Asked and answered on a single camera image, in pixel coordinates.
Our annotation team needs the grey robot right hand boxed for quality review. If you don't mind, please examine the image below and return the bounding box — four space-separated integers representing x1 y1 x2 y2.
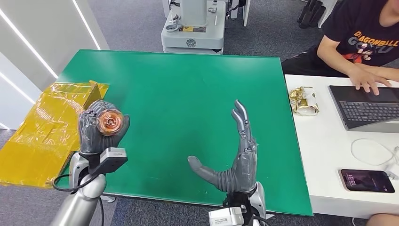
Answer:
187 99 259 194

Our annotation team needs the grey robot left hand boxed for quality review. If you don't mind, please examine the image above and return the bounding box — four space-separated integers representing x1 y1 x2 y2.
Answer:
78 99 131 155

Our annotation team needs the orange plastic bottle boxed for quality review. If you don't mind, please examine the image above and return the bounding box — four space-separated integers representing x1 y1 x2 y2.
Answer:
96 109 126 137

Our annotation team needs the yellow taped cardboard box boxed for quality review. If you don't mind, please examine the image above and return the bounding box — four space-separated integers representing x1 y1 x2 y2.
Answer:
0 80 110 189

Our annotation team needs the gold snack wrapper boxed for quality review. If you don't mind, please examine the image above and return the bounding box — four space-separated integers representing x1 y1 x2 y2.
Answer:
288 86 321 117

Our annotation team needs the black smartphone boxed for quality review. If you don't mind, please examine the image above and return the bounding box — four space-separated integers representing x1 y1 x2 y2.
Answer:
339 169 396 194

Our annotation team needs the grey laptop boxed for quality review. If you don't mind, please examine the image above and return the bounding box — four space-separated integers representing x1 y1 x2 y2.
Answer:
328 85 399 134

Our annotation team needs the silver metal hook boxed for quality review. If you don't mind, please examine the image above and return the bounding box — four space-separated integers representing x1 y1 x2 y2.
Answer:
165 14 183 33

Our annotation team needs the grey column machine stand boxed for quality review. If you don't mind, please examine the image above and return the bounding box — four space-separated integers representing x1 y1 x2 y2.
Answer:
161 0 227 56

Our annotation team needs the person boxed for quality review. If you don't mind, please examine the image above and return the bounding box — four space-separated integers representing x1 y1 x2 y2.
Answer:
363 213 399 226
281 0 399 97

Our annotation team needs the person's right hand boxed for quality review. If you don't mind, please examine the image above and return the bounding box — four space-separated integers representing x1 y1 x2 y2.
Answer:
347 66 393 97

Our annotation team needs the yellow label plate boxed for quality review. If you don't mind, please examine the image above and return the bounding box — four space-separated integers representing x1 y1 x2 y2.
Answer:
179 26 207 33

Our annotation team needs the white furniture panel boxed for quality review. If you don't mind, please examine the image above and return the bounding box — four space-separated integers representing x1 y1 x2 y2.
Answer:
231 0 252 27

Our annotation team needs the black plastic equipment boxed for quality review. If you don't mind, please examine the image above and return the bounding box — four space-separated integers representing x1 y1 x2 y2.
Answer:
297 0 327 29

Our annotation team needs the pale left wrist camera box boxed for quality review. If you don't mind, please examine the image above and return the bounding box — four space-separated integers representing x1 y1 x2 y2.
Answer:
88 147 129 177

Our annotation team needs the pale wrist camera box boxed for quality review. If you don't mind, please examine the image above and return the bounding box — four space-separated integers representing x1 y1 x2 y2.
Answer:
88 147 129 177
208 207 246 226

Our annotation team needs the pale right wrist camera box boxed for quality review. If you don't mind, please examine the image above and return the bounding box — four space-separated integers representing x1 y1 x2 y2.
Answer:
208 207 246 226

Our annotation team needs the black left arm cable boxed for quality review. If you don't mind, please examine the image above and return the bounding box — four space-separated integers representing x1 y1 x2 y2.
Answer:
52 173 105 226

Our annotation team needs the white charging cable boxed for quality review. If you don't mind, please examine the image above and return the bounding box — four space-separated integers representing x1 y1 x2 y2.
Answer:
350 138 399 182

